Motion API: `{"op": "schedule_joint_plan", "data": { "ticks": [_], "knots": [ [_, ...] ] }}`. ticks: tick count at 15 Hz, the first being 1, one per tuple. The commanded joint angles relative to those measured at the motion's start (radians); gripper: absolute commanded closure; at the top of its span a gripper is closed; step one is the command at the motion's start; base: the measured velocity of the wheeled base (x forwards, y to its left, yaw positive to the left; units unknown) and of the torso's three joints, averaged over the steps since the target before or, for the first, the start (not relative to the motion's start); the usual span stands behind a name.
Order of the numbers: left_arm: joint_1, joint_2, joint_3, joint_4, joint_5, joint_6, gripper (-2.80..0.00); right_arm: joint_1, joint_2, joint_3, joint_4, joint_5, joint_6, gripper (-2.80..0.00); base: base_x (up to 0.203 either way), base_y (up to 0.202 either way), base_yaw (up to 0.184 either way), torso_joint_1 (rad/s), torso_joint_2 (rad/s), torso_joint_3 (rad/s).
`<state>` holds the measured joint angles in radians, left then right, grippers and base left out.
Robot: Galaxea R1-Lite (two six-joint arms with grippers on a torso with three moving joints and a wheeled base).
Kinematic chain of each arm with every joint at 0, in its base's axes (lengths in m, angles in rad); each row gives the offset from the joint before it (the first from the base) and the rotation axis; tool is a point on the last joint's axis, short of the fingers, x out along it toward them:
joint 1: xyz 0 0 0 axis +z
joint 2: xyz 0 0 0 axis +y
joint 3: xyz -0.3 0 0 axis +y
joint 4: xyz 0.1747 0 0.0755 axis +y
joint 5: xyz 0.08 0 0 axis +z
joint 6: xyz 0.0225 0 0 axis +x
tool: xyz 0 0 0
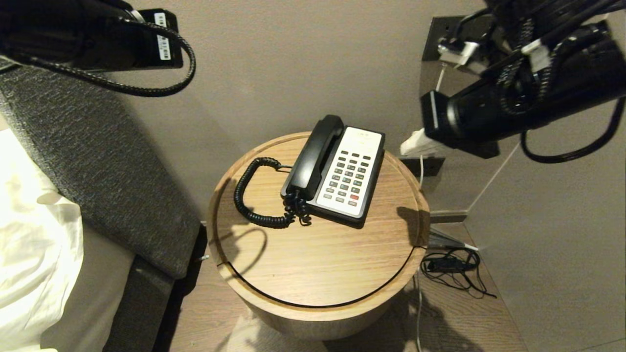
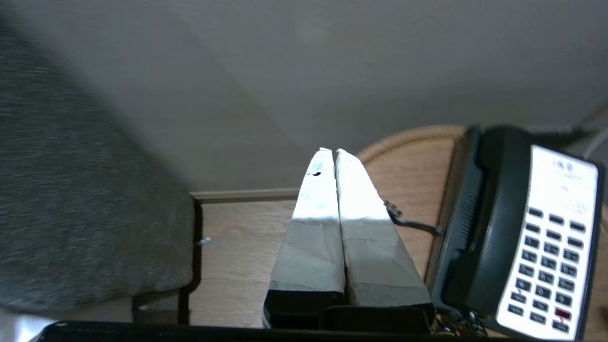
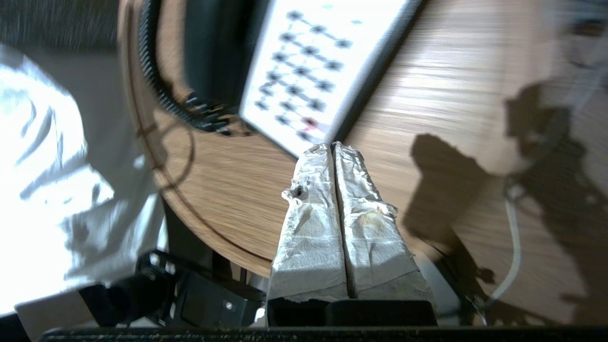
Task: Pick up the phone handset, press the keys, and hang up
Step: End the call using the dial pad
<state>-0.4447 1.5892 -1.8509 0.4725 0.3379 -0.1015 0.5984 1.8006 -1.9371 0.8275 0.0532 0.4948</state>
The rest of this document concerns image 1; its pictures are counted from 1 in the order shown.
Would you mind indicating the black phone handset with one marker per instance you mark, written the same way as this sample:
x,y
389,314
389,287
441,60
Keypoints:
x,y
318,151

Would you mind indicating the grey fabric headboard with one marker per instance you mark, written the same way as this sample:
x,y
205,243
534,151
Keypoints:
x,y
112,195

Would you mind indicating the black white-faced phone base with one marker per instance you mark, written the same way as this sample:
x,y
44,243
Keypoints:
x,y
352,171

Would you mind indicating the dark low wall plate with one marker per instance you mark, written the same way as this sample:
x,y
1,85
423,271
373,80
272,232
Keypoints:
x,y
433,168

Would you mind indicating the white bed duvet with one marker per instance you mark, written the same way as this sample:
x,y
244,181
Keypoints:
x,y
34,234

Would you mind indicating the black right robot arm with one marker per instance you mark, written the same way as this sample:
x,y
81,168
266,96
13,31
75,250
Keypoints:
x,y
552,93

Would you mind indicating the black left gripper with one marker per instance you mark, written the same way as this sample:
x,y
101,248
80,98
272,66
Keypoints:
x,y
151,44

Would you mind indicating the dark wall socket panel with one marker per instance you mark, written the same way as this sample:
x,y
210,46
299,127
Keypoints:
x,y
433,34

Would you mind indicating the round wooden nightstand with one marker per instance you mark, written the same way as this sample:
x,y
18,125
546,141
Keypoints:
x,y
318,259

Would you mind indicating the beige mattress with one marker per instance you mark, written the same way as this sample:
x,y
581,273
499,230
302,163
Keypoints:
x,y
98,293

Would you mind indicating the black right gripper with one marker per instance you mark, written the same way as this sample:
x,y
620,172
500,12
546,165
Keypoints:
x,y
440,120

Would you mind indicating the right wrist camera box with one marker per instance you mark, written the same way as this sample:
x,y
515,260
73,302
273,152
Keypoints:
x,y
462,53

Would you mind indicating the brown baseboard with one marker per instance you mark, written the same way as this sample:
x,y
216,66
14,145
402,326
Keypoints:
x,y
447,216

